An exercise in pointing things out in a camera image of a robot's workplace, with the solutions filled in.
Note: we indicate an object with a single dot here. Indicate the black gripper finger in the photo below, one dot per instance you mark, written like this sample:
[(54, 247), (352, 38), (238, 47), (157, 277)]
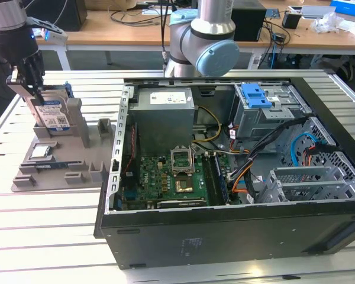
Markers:
[(17, 80), (35, 71)]

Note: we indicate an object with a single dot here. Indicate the hard disk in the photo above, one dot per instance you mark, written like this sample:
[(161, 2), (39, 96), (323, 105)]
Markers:
[(51, 114)]

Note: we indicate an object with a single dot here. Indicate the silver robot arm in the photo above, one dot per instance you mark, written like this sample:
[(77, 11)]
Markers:
[(213, 29)]

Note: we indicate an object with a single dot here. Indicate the metal disk bay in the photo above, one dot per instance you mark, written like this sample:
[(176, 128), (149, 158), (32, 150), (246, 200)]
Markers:
[(298, 177)]

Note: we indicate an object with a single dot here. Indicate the large black computer tower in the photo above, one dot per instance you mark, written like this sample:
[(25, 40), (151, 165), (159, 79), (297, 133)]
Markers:
[(74, 14)]

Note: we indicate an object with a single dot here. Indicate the silver CPU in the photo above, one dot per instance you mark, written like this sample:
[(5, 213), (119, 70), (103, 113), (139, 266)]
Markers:
[(40, 152)]

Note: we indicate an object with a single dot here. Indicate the grey parts rack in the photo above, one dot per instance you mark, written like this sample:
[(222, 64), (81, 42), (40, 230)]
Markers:
[(77, 154)]

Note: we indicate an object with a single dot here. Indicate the dark RAM stick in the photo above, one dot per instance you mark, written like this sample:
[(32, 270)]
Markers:
[(56, 165)]

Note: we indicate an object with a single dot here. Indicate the grey power supply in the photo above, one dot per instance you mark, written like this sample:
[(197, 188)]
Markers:
[(162, 124)]

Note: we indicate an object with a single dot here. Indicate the green motherboard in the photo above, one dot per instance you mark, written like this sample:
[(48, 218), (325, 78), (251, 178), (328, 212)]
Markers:
[(154, 177)]

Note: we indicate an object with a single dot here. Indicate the locking lever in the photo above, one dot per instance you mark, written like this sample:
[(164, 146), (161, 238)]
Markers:
[(193, 156)]

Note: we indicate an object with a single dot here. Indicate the CPU socket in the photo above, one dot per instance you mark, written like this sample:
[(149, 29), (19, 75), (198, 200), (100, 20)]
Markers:
[(184, 185)]

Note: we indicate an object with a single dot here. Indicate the black graphics card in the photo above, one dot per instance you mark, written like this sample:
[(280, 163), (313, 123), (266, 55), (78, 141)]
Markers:
[(180, 203)]

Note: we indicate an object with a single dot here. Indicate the black RAM slot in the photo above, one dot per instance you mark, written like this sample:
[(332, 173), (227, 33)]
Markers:
[(209, 177)]

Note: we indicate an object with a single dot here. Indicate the small black box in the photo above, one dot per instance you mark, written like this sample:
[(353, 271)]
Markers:
[(248, 26)]

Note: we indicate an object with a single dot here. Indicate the blue plastic drive latch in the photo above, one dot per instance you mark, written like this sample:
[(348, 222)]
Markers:
[(256, 96)]

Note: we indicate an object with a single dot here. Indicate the metal drive cage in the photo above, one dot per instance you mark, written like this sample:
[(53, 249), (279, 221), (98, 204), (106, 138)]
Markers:
[(254, 121)]

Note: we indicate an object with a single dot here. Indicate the black PC case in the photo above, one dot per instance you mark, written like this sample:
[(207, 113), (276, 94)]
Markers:
[(225, 236)]

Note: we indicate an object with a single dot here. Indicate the black pen cup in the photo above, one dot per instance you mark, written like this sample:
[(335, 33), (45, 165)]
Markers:
[(290, 21)]

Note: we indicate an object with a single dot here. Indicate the white flat box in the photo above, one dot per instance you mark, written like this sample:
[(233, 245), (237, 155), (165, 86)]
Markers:
[(316, 11)]

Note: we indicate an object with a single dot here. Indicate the clear plastic bag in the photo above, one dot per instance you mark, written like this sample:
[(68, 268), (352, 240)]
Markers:
[(325, 23)]

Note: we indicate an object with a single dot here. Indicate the white box dark opening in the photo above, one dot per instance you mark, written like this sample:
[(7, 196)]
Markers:
[(347, 28)]

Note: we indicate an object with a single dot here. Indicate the blue flat box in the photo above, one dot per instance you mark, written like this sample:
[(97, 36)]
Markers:
[(346, 6)]

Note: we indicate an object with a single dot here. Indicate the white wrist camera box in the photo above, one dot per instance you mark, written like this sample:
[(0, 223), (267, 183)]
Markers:
[(56, 36)]

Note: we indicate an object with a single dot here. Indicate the wooden desk white frame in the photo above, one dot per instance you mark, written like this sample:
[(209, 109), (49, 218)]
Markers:
[(106, 34)]

